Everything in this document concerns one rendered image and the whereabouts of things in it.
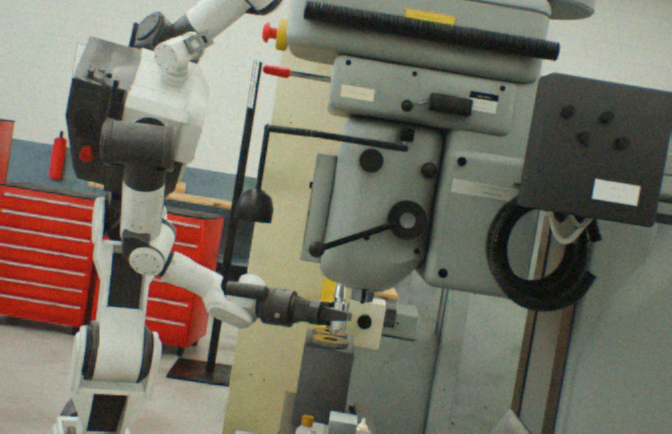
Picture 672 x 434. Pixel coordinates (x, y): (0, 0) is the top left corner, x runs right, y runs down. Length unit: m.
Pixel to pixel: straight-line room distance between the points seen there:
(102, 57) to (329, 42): 0.69
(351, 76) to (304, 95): 1.85
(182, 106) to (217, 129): 8.77
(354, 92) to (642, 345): 0.67
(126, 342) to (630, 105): 1.30
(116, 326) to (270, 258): 1.36
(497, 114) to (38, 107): 9.85
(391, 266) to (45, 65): 9.79
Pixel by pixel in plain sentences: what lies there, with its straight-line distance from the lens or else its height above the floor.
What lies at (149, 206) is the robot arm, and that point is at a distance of 1.96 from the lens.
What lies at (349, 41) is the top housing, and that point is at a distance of 1.58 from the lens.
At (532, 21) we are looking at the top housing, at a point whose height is 1.84.
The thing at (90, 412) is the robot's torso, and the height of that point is 0.83.
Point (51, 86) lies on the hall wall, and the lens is 11.19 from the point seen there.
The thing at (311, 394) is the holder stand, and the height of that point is 0.99.
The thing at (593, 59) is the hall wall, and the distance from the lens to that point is 11.27.
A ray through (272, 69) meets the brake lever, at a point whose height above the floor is 1.70.
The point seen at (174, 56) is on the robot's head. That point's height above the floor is 1.71.
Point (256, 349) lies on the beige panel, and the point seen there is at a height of 0.76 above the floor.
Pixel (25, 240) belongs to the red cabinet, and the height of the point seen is 0.63.
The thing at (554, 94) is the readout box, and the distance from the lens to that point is 1.37.
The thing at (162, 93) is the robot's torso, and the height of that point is 1.63.
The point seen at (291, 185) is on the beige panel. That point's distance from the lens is 3.42.
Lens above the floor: 1.54
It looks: 3 degrees down
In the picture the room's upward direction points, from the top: 9 degrees clockwise
